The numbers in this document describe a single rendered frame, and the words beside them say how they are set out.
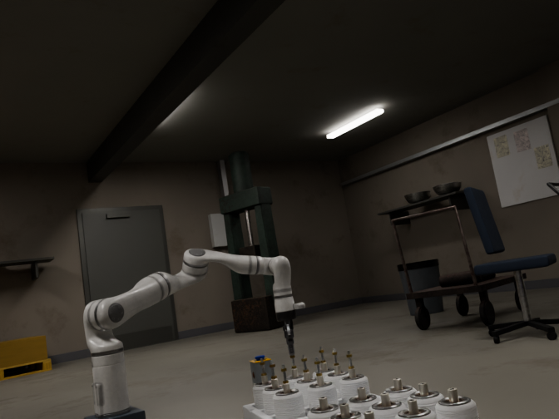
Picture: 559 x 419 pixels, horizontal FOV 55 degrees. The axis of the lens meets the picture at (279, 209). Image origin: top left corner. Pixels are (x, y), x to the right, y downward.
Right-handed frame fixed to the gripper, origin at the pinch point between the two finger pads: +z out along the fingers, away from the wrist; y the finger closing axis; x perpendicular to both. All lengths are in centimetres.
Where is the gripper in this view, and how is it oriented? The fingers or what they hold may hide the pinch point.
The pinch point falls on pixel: (291, 349)
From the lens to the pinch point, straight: 203.8
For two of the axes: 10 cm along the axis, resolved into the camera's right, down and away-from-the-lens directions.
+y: 0.1, -1.4, -9.9
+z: 1.5, 9.8, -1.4
